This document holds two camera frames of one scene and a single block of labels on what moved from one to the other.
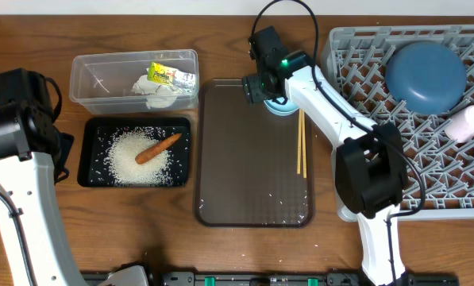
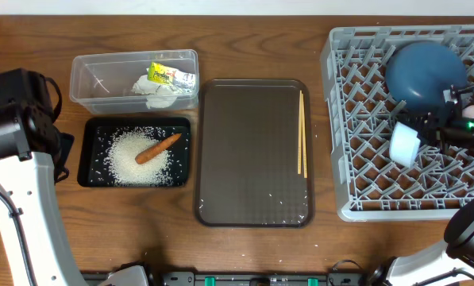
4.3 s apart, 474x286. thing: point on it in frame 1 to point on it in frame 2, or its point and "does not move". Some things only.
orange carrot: x=156 y=149 does not move
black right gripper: x=251 y=88 to x=425 y=125
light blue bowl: x=279 y=109 to x=404 y=144
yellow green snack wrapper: x=163 y=74 does not move
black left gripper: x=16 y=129 does not move
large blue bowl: x=425 y=78 does not move
